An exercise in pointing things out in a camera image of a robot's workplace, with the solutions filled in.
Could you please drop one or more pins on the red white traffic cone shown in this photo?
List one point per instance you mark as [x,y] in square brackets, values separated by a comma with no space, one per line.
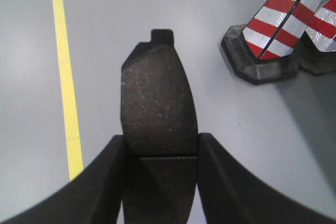
[261,51]

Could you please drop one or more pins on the grey brake pad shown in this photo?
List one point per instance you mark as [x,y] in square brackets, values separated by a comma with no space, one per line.
[159,126]

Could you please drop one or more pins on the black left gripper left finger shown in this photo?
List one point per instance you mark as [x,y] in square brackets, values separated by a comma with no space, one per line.
[94,196]

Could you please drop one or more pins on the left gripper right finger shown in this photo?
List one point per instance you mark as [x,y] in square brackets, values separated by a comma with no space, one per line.
[230,193]

